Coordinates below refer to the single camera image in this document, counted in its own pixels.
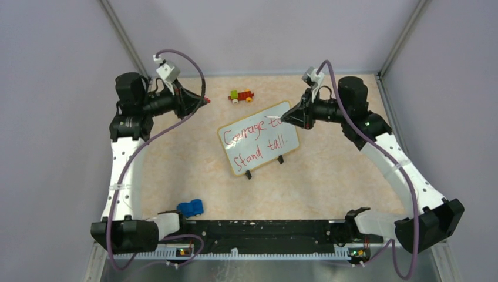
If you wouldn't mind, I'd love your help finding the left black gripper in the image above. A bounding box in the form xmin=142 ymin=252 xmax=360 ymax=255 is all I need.
xmin=140 ymin=78 xmax=207 ymax=119

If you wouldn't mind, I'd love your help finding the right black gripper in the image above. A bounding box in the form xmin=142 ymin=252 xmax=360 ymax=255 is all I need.
xmin=282 ymin=87 xmax=349 ymax=130

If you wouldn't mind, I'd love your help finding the white whiteboard yellow edge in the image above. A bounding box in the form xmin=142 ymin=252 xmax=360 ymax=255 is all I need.
xmin=217 ymin=100 xmax=300 ymax=177

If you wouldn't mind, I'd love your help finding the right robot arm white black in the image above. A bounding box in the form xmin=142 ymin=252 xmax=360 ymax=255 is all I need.
xmin=281 ymin=75 xmax=465 ymax=254

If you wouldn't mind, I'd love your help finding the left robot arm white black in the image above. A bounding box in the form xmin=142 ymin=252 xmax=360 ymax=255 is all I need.
xmin=90 ymin=72 xmax=209 ymax=254

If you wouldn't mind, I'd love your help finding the red green brick toy car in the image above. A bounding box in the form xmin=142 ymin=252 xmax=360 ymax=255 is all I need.
xmin=227 ymin=90 xmax=254 ymax=104

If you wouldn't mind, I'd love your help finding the blue toy car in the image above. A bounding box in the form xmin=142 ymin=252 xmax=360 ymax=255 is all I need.
xmin=176 ymin=199 xmax=204 ymax=218

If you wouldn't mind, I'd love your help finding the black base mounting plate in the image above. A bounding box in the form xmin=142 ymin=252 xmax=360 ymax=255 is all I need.
xmin=160 ymin=220 xmax=384 ymax=255

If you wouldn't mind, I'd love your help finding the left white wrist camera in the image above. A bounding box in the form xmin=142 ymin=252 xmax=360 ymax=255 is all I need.
xmin=153 ymin=56 xmax=180 ymax=93

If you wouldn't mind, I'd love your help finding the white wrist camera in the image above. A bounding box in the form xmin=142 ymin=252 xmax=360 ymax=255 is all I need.
xmin=153 ymin=56 xmax=180 ymax=93
xmin=302 ymin=66 xmax=325 ymax=101

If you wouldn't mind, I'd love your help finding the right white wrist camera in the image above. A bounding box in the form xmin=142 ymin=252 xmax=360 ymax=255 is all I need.
xmin=302 ymin=66 xmax=325 ymax=101

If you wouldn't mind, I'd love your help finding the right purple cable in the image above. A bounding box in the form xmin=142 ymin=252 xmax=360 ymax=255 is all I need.
xmin=315 ymin=59 xmax=420 ymax=281

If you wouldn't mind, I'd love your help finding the purple cable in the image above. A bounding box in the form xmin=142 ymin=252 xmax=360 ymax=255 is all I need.
xmin=106 ymin=49 xmax=207 ymax=272
xmin=315 ymin=59 xmax=420 ymax=281

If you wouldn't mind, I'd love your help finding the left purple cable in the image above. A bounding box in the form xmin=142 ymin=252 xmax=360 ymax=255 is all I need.
xmin=106 ymin=49 xmax=207 ymax=272

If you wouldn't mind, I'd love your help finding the aluminium frame rail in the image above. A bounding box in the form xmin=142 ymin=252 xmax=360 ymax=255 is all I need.
xmin=83 ymin=220 xmax=462 ymax=282

